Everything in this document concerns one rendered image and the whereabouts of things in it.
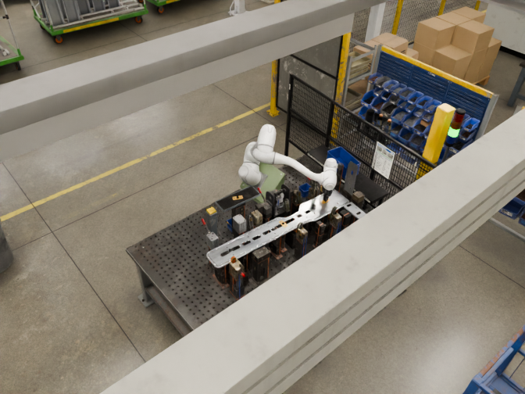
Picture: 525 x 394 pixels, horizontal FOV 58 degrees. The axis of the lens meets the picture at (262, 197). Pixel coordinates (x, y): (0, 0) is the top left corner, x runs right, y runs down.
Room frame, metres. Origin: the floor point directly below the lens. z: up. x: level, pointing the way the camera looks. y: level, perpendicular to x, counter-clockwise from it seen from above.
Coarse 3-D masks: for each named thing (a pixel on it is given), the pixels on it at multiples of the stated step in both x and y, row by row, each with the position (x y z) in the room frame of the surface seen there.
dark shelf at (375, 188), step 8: (312, 152) 3.80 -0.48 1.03; (320, 152) 3.81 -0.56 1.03; (320, 160) 3.68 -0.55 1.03; (360, 176) 3.46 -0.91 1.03; (360, 184) 3.33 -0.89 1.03; (368, 184) 3.34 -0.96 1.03; (376, 184) 3.34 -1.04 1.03; (368, 192) 3.23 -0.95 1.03; (376, 192) 3.23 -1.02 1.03; (384, 192) 3.23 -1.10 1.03; (368, 200) 3.13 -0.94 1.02; (376, 200) 3.13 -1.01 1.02
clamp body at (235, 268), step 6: (234, 264) 2.32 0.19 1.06; (240, 264) 2.33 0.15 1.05; (234, 270) 2.28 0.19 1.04; (240, 270) 2.28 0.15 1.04; (234, 276) 2.28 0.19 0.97; (240, 276) 2.28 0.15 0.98; (234, 282) 2.30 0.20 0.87; (240, 282) 2.29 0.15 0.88; (234, 288) 2.29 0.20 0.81; (240, 288) 2.29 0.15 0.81; (234, 294) 2.29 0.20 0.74; (240, 294) 2.29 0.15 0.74
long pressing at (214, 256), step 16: (336, 192) 3.25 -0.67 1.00; (304, 208) 3.03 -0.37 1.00; (320, 208) 3.03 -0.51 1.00; (272, 224) 2.82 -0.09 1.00; (288, 224) 2.82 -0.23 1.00; (240, 240) 2.63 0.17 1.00; (256, 240) 2.63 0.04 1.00; (272, 240) 2.64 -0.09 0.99; (208, 256) 2.45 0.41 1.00; (224, 256) 2.45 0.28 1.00; (240, 256) 2.46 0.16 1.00
